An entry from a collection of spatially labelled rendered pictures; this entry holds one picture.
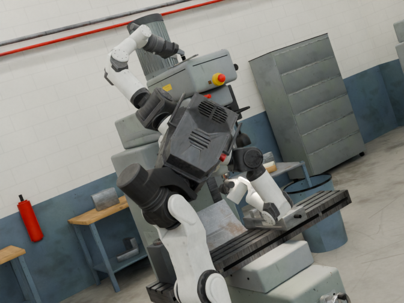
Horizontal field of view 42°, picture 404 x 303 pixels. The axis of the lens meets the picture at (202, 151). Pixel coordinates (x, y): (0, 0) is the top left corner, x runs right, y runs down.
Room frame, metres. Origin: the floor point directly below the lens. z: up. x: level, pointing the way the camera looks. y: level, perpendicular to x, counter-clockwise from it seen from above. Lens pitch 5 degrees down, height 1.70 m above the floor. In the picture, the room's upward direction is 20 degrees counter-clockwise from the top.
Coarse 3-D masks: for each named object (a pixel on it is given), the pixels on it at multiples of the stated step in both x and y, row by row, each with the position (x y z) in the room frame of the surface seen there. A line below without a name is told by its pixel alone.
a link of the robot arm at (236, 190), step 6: (228, 180) 2.46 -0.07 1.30; (234, 180) 2.51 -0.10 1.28; (228, 186) 2.42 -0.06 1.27; (234, 186) 2.44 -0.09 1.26; (240, 186) 2.43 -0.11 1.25; (246, 186) 2.43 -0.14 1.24; (228, 192) 2.50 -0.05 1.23; (234, 192) 2.42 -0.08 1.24; (240, 192) 2.42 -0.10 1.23; (228, 198) 2.43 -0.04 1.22; (234, 198) 2.42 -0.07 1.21; (240, 198) 2.43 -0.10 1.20
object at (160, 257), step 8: (160, 240) 2.44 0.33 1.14; (152, 248) 2.43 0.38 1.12; (160, 248) 2.38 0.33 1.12; (152, 256) 2.45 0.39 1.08; (160, 256) 2.40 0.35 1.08; (168, 256) 2.40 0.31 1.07; (160, 264) 2.42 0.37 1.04; (168, 264) 2.39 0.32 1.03; (160, 272) 2.44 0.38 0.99; (168, 272) 2.38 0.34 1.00; (160, 280) 2.46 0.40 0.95; (168, 280) 2.40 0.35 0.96
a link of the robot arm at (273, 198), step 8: (264, 176) 2.17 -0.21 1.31; (256, 184) 2.18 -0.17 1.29; (264, 184) 2.17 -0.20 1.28; (272, 184) 2.18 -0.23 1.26; (264, 192) 2.17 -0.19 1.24; (272, 192) 2.17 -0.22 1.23; (280, 192) 2.19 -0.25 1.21; (264, 200) 2.20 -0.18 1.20; (272, 200) 2.17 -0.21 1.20; (280, 200) 2.18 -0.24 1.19; (288, 200) 2.23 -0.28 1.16; (264, 208) 2.20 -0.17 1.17; (272, 208) 2.17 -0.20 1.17; (264, 216) 2.24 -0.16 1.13; (272, 216) 2.19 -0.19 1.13; (272, 224) 2.22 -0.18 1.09
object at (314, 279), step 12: (300, 276) 2.45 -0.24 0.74; (312, 276) 2.40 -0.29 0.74; (324, 276) 2.36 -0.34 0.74; (336, 276) 2.38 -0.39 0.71; (228, 288) 2.69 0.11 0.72; (240, 288) 2.59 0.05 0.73; (276, 288) 2.41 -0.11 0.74; (288, 288) 2.36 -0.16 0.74; (300, 288) 2.31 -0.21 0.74; (312, 288) 2.31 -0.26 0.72; (324, 288) 2.34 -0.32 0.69; (336, 288) 2.37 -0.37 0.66; (240, 300) 2.62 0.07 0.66; (252, 300) 2.52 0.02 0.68; (264, 300) 2.43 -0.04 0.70; (276, 300) 2.34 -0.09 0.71; (288, 300) 2.26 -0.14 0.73; (300, 300) 2.26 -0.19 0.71; (312, 300) 2.30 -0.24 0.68
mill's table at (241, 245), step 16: (320, 192) 3.06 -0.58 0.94; (336, 192) 2.95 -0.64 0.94; (304, 208) 2.85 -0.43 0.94; (320, 208) 2.80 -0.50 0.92; (336, 208) 2.86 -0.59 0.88; (304, 224) 2.73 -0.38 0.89; (240, 240) 2.68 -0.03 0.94; (256, 240) 2.58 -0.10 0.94; (272, 240) 2.61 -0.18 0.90; (224, 256) 2.51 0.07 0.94; (240, 256) 2.51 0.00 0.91; (256, 256) 2.55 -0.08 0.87; (224, 272) 2.45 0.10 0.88; (160, 288) 2.39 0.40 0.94
